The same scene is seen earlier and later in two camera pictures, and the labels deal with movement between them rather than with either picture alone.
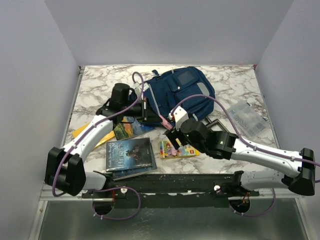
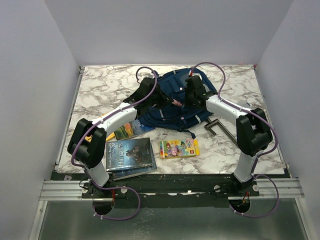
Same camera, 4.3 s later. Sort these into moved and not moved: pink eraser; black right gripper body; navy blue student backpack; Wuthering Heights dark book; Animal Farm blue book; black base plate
Moved: black right gripper body; pink eraser
Not moved: Wuthering Heights dark book; Animal Farm blue book; navy blue student backpack; black base plate
